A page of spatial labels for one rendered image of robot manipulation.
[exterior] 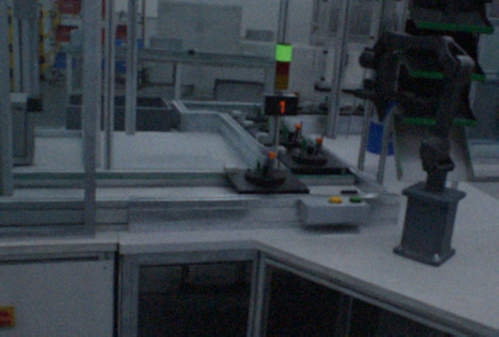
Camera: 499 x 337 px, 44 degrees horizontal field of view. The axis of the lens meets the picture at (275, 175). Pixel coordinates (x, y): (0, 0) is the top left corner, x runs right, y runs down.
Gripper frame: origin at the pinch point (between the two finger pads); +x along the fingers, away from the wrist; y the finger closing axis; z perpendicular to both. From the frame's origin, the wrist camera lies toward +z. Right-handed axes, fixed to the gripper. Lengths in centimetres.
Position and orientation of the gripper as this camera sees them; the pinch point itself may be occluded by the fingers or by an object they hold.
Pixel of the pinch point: (381, 111)
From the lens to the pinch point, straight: 196.6
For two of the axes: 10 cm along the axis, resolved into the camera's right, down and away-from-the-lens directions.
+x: -0.9, 9.6, 2.8
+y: -9.5, 0.0, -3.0
